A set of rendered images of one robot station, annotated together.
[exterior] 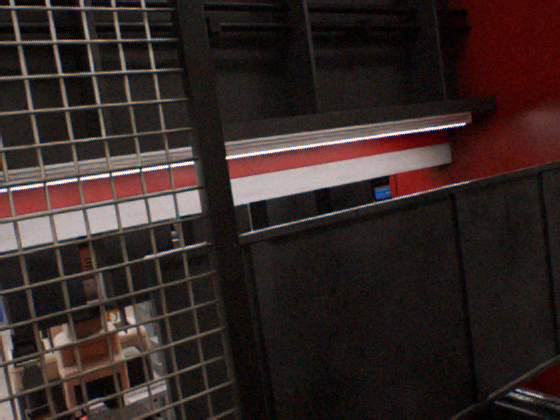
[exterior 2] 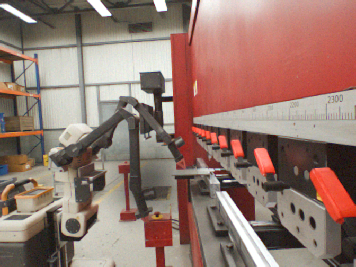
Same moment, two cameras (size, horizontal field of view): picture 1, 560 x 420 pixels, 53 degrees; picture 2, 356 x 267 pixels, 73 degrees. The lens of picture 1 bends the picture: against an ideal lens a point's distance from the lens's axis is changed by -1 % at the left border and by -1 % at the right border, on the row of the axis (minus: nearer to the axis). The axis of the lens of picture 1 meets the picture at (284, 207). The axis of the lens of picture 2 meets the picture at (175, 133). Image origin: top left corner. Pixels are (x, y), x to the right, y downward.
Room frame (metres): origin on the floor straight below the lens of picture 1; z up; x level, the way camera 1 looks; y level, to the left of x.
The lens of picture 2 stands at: (0.54, 1.79, 1.38)
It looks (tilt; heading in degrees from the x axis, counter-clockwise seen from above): 3 degrees down; 304
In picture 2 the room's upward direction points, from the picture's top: 3 degrees counter-clockwise
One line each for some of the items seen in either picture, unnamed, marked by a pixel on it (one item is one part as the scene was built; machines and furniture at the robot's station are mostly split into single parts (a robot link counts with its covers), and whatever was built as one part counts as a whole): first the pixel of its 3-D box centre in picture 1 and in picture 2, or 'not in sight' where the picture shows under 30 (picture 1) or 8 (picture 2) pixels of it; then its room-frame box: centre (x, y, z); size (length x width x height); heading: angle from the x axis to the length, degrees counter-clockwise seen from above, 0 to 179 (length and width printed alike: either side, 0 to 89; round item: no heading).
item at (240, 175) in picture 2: not in sight; (247, 153); (0.78, 1.01, 1.26); 0.15 x 0.09 x 0.17; 123
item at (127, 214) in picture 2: not in sight; (126, 190); (3.04, -0.65, 0.41); 0.25 x 0.20 x 0.83; 33
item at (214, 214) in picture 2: not in sight; (215, 219); (1.03, 0.73, 0.89); 0.30 x 0.05 x 0.03; 123
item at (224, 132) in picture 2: not in sight; (233, 147); (0.89, 0.84, 1.26); 0.15 x 0.09 x 0.17; 123
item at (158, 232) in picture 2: not in sight; (158, 224); (1.44, 0.66, 0.75); 0.20 x 0.16 x 0.18; 125
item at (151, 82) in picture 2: not in sight; (154, 109); (2.41, -0.59, 1.53); 0.51 x 0.25 x 0.85; 120
